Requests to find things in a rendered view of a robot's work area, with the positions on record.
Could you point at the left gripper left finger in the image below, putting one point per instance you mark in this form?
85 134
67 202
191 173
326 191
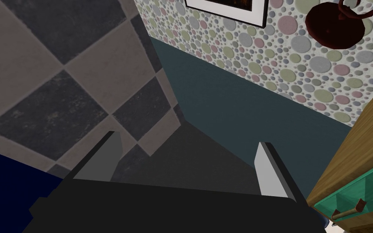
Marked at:
100 161

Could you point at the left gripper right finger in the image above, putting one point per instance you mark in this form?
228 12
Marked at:
270 174

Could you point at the green drawer front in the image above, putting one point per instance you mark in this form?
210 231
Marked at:
364 191

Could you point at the black framed wall picture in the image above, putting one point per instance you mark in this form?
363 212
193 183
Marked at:
231 8

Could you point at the wooden cabinet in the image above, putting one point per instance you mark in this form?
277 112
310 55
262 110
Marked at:
364 145

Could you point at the dark red wall lamp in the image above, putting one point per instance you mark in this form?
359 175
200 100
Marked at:
335 26

